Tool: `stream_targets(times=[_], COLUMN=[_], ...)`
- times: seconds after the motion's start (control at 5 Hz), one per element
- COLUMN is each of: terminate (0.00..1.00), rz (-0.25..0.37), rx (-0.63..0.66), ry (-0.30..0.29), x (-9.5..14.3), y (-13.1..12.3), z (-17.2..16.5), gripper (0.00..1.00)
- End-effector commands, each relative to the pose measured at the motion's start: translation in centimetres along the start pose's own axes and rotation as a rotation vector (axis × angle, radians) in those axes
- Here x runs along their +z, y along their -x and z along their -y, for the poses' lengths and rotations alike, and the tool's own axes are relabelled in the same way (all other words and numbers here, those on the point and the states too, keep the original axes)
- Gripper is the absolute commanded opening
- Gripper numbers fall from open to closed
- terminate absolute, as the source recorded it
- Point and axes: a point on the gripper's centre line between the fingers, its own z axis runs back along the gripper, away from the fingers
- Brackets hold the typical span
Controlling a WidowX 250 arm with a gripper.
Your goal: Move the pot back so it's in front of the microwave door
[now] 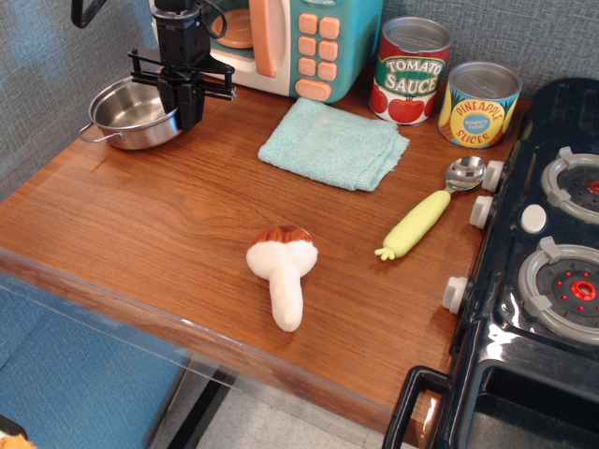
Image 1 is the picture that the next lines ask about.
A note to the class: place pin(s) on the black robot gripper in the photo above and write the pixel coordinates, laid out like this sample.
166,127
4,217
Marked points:
183,66

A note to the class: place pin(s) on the stainless steel pot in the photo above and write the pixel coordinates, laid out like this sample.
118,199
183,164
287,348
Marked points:
129,115

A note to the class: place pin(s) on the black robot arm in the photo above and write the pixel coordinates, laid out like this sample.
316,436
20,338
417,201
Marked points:
202,6

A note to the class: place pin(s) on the orange microwave turntable plate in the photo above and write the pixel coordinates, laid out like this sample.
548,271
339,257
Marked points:
234,29

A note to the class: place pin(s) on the teal toy microwave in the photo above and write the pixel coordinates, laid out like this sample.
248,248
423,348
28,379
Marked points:
312,49

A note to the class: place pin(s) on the teal folded cloth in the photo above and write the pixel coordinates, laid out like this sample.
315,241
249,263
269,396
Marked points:
335,147

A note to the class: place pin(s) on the plush mushroom toy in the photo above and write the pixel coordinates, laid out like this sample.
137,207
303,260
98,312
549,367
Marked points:
282,255

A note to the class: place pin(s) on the tomato sauce can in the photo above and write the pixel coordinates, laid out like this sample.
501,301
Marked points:
411,60

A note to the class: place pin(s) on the pineapple slices can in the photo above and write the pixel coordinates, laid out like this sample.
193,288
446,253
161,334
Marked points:
479,102

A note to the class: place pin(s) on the orange plush toy corner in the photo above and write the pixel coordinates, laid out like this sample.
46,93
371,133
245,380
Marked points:
16,442

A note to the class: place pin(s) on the black toy stove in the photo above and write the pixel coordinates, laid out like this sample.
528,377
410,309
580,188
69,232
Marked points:
525,350

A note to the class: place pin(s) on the spoon with green handle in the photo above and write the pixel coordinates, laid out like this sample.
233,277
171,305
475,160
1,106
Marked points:
463,175

